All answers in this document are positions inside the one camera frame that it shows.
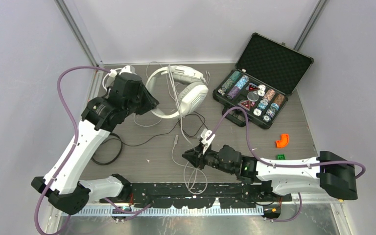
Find large white grey headphones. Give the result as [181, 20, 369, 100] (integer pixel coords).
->
[145, 65, 209, 119]

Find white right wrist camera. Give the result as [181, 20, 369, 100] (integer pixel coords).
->
[200, 129, 215, 154]

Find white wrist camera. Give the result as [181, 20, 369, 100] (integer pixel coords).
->
[200, 129, 215, 154]
[107, 65, 135, 78]

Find black poker chip case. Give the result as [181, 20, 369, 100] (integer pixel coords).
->
[212, 33, 314, 129]

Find grey headphone cable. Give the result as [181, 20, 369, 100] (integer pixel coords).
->
[166, 66, 208, 195]

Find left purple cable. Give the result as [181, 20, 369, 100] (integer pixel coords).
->
[34, 66, 118, 235]

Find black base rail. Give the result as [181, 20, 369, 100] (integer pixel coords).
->
[109, 183, 292, 209]

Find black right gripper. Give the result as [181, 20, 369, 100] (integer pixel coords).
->
[183, 142, 235, 175]

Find small white headphones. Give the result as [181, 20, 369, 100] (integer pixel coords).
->
[102, 65, 139, 96]

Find black headphones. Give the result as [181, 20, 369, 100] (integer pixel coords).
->
[91, 133, 124, 166]

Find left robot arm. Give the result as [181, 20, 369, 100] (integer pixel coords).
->
[31, 72, 159, 215]

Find orange curved plastic piece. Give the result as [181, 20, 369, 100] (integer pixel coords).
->
[275, 133, 289, 148]

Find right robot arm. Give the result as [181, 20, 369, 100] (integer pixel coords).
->
[182, 145, 358, 201]

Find green lego brick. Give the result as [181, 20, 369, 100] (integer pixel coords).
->
[276, 154, 286, 160]

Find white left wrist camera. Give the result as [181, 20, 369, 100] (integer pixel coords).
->
[107, 65, 135, 78]

